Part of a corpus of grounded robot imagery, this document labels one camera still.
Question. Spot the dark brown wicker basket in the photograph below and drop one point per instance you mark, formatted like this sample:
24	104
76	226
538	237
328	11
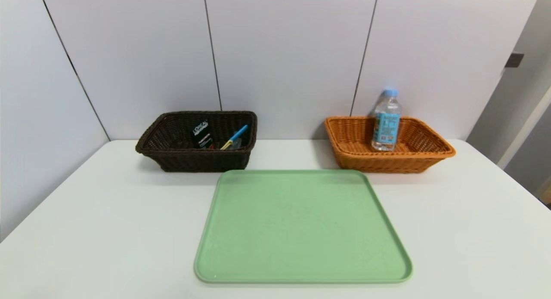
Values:
193	161

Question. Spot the orange wicker basket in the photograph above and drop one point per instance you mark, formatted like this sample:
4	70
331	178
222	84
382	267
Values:
353	140

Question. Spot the light green plastic tray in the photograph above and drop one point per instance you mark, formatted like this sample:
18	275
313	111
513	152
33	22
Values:
301	230

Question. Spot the clear water bottle blue cap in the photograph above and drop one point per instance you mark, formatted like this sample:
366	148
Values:
386	122

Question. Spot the grey wall plate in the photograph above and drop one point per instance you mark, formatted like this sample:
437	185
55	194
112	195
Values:
514	60

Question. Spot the black face wash tube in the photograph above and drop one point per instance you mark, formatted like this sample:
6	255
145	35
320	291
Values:
201	134

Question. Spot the grey clear plastic case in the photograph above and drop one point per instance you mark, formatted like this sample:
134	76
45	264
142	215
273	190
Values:
236	144

